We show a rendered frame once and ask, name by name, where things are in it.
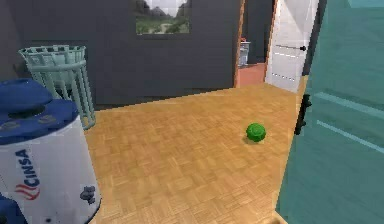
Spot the white cylinder with blue lid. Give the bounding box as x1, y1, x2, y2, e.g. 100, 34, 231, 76
0, 78, 102, 224

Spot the white room door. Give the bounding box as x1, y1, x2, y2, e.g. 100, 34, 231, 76
264, 0, 320, 94

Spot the framed landscape picture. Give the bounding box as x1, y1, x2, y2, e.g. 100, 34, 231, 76
135, 0, 192, 36

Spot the teal room door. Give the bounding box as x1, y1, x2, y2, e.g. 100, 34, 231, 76
275, 0, 384, 224

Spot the green ball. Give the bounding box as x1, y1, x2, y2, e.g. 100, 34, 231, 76
245, 122, 267, 143

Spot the green slatted garbage container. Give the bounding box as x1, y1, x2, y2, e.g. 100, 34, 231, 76
18, 44, 97, 131

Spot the pale blue bin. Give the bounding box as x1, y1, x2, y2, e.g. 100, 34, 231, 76
238, 40, 251, 67

